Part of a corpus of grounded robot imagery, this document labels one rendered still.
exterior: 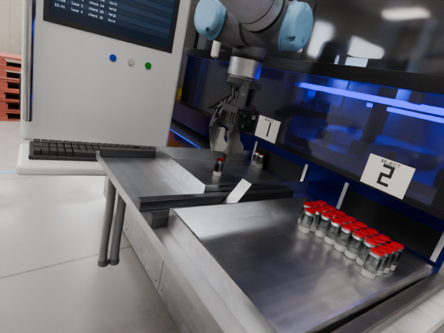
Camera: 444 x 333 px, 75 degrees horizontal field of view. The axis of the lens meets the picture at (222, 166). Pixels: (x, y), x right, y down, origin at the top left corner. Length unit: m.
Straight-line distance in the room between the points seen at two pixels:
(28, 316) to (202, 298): 1.29
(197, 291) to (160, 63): 0.90
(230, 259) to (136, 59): 0.83
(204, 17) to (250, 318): 0.50
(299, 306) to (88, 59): 0.93
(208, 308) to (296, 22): 0.43
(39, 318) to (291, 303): 1.32
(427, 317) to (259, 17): 0.49
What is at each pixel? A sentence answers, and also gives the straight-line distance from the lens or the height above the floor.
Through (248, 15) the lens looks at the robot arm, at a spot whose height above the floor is 1.22.
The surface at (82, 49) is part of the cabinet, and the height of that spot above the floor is 1.11.
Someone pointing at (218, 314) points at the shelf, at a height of 0.88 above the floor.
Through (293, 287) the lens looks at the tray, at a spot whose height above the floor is 0.88.
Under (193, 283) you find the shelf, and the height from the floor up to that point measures 0.88.
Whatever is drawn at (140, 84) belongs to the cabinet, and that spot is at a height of 1.04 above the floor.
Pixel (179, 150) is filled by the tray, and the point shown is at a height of 0.91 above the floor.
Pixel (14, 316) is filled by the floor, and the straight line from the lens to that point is 1.63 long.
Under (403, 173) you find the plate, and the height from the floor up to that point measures 1.04.
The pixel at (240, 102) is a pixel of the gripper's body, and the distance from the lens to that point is 0.68.
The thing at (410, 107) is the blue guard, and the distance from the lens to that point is 0.63.
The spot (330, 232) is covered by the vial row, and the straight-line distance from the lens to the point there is 0.58.
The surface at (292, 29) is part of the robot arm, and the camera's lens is 0.51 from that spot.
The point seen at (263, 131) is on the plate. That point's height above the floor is 1.01.
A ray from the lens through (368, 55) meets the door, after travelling 0.70.
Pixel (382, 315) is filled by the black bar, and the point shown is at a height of 0.90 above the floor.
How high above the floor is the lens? 1.13
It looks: 17 degrees down
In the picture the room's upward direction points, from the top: 13 degrees clockwise
